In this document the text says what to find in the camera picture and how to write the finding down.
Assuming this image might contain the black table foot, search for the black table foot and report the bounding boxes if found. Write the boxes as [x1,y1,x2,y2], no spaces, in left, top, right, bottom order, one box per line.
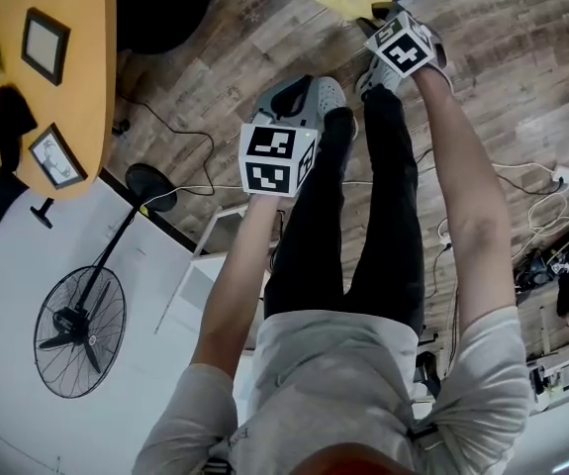
[29,197,56,231]

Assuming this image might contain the person's left forearm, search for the person's left forearm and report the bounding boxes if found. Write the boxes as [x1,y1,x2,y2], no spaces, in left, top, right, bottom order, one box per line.
[190,193,286,368]

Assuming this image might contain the black empty picture frame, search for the black empty picture frame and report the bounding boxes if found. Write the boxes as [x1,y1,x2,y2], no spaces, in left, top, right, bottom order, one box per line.
[20,7,72,87]

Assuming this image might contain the person's white shoe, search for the person's white shoe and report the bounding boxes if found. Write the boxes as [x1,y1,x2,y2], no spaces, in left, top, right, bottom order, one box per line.
[312,76,348,124]
[354,17,451,102]

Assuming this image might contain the black floor cable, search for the black floor cable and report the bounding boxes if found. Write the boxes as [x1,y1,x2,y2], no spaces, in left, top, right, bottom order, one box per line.
[113,90,217,198]

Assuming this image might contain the person's white left shoe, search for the person's white left shoe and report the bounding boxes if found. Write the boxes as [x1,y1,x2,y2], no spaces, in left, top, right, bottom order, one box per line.
[312,76,348,124]

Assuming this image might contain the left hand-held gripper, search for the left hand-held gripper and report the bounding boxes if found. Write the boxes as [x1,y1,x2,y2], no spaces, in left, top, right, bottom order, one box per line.
[238,74,322,199]

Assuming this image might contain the white metal frame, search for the white metal frame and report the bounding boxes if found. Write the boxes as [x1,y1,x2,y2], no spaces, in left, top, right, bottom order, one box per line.
[153,203,286,336]

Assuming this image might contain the white tangled cables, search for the white tangled cables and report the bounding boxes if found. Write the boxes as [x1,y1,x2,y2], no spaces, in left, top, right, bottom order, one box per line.
[434,159,569,246]

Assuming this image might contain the black equipment pile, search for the black equipment pile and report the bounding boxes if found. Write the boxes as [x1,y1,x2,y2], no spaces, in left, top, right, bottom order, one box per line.
[513,229,569,294]

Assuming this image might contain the black round seat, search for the black round seat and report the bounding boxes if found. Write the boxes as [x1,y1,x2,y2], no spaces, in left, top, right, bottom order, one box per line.
[114,0,214,56]

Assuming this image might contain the oval wooden table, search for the oval wooden table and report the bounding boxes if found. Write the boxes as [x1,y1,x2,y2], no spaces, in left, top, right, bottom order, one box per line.
[0,0,118,202]

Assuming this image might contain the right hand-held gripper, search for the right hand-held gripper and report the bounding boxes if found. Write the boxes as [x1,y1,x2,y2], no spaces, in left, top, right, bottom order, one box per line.
[364,2,437,79]

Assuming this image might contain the person's grey shirt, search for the person's grey shirt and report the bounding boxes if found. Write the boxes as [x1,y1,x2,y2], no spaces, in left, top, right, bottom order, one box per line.
[133,304,533,475]

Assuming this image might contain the person's right forearm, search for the person's right forearm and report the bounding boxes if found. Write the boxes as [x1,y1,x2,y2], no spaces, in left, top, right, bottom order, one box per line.
[411,66,519,329]

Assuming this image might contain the person's black trousers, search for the person's black trousers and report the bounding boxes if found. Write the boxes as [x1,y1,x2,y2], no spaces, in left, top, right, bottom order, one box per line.
[262,85,427,336]

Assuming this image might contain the black frame with deer drawing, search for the black frame with deer drawing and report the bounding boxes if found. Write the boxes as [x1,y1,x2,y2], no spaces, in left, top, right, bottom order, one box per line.
[27,122,89,191]

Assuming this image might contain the person's white right shoe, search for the person's white right shoe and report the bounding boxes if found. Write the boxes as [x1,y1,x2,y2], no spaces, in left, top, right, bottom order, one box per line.
[354,17,451,102]

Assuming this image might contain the black standing fan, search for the black standing fan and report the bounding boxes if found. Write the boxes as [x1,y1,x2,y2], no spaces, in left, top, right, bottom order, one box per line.
[33,161,182,400]

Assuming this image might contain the white device box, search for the white device box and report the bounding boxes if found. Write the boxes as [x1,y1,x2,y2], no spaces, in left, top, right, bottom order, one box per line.
[525,341,569,418]

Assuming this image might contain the black cloth on table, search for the black cloth on table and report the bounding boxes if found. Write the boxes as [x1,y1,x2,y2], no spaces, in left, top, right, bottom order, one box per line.
[0,84,39,173]

